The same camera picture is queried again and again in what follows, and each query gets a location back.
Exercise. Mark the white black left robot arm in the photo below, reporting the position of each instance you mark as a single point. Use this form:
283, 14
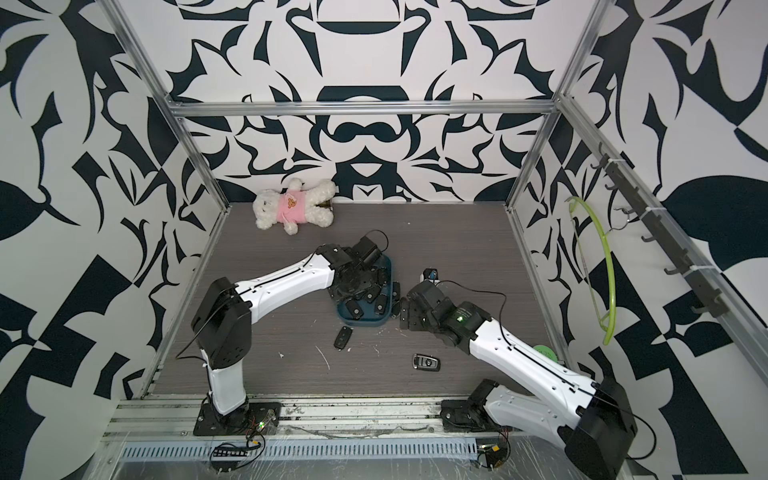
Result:
222, 325

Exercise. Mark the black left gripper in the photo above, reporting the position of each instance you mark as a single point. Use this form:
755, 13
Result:
369, 283

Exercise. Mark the black hook rail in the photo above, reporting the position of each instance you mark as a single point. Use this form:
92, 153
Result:
663, 231

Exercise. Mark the green curved tube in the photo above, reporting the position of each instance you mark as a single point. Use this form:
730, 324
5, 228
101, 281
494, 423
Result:
606, 320

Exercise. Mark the teal plastic storage box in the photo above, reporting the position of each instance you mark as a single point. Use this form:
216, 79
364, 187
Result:
372, 312

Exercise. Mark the green tape roll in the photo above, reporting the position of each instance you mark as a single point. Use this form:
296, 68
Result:
547, 352

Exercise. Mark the aluminium frame crossbar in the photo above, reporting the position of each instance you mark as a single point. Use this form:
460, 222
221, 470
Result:
210, 109

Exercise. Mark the silver black BMW key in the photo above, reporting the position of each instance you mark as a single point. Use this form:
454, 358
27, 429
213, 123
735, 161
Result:
424, 362

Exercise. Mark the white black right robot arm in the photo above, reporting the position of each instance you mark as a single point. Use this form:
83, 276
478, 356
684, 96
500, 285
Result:
591, 422

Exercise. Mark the white plush bear pink shirt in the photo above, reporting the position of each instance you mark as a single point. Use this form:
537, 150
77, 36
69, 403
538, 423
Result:
295, 206

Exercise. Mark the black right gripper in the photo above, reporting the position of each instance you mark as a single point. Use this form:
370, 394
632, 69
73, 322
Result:
409, 312

